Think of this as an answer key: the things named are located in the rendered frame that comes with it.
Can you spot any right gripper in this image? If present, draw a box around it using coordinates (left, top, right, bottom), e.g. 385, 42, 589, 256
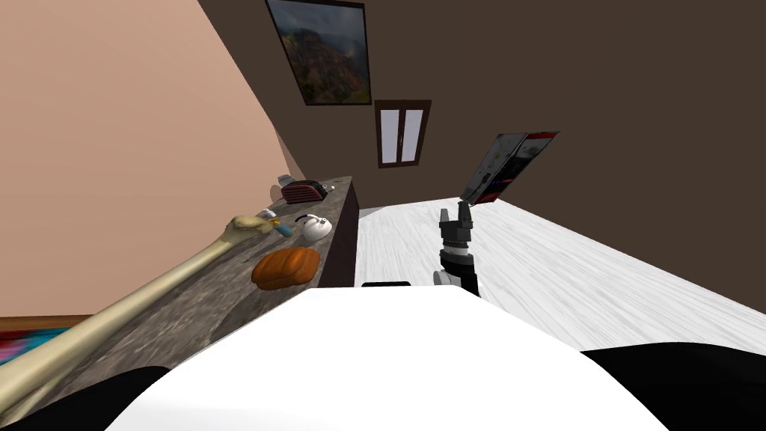
438, 200, 474, 243

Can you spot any dark-framed window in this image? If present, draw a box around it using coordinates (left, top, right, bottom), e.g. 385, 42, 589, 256
373, 98, 432, 170

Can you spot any white kettle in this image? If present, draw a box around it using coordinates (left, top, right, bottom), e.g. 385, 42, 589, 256
294, 213, 334, 243

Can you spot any dark red toaster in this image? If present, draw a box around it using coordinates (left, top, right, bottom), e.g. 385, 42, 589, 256
281, 179, 329, 205

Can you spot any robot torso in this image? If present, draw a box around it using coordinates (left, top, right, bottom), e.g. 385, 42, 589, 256
104, 280, 669, 431

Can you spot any orange-brown bread loaf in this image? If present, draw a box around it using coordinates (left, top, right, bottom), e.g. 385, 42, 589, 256
251, 246, 322, 292

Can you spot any framed mountain landscape picture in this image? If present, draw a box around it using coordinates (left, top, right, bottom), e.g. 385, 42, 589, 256
265, 0, 374, 107

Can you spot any long beige bone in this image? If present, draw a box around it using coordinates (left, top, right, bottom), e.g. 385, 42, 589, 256
0, 215, 275, 427

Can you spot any colourful striped rug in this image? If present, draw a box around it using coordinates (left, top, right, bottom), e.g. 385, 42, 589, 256
0, 327, 71, 367

